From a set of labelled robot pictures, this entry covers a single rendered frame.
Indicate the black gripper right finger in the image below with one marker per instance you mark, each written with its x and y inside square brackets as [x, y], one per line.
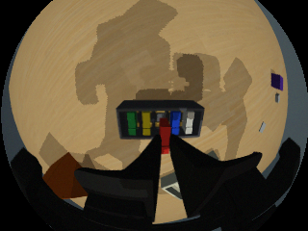
[200, 176]

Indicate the yellow fuse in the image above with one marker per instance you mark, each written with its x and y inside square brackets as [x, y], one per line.
[146, 123]

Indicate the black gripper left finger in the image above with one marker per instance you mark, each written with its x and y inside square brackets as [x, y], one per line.
[139, 181]

